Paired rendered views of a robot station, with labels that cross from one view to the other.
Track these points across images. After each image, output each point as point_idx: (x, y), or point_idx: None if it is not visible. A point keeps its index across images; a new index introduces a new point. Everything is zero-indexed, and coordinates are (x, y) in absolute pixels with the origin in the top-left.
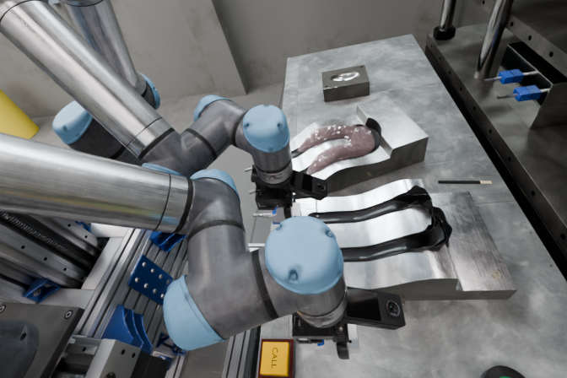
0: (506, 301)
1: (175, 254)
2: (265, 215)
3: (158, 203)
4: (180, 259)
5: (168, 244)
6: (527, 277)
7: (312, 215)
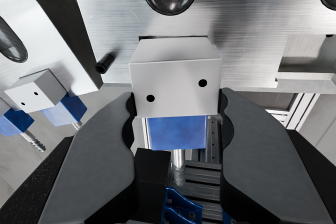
0: None
1: (195, 185)
2: (182, 159)
3: None
4: (196, 173)
5: (192, 208)
6: None
7: None
